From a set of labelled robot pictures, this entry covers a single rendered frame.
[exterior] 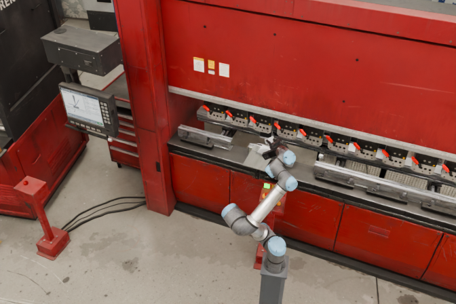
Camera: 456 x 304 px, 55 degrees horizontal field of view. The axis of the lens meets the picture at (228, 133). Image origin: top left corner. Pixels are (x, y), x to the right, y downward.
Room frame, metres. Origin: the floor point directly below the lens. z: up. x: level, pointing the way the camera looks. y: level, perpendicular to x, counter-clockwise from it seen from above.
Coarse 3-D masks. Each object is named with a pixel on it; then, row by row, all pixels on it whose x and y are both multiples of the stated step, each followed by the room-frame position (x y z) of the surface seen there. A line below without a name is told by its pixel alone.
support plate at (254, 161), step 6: (252, 150) 2.71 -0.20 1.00; (258, 150) 2.71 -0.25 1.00; (252, 156) 2.64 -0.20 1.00; (258, 156) 2.64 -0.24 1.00; (246, 162) 2.56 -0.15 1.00; (252, 162) 2.56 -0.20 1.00; (258, 162) 2.56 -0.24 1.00; (264, 162) 2.56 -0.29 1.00; (258, 168) 2.49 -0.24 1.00; (264, 168) 2.49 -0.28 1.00
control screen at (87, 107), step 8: (64, 96) 2.73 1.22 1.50; (72, 96) 2.70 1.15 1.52; (80, 96) 2.66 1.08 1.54; (88, 96) 2.63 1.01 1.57; (72, 104) 2.71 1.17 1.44; (80, 104) 2.67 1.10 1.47; (88, 104) 2.64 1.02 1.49; (96, 104) 2.61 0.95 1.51; (72, 112) 2.72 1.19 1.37; (80, 112) 2.68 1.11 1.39; (88, 112) 2.65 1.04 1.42; (96, 112) 2.61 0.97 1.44; (88, 120) 2.65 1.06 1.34; (96, 120) 2.62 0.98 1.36
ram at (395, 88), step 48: (192, 48) 2.96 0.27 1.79; (240, 48) 2.81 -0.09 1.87; (288, 48) 2.68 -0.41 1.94; (336, 48) 2.56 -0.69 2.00; (384, 48) 2.45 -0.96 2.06; (432, 48) 2.34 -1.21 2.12; (192, 96) 2.97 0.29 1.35; (240, 96) 2.81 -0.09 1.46; (288, 96) 2.66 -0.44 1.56; (336, 96) 2.54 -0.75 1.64; (384, 96) 2.42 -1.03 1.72; (432, 96) 2.31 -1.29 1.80; (384, 144) 2.39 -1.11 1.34; (432, 144) 2.27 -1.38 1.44
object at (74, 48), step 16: (64, 32) 2.88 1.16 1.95; (80, 32) 2.89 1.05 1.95; (96, 32) 2.89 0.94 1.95; (48, 48) 2.78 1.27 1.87; (64, 48) 2.71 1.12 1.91; (80, 48) 2.65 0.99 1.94; (96, 48) 2.64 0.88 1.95; (112, 48) 2.72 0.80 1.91; (64, 64) 2.73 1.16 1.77; (80, 64) 2.66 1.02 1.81; (96, 64) 2.60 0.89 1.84; (112, 64) 2.69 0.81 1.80
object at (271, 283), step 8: (264, 256) 1.84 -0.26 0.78; (288, 256) 1.85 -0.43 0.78; (264, 272) 1.72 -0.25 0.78; (264, 280) 1.72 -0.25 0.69; (272, 280) 1.70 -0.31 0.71; (280, 280) 1.69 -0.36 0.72; (264, 288) 1.71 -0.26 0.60; (272, 288) 1.70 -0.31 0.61; (280, 288) 1.70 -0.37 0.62; (264, 296) 1.71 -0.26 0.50; (272, 296) 1.70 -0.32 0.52; (280, 296) 1.70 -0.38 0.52
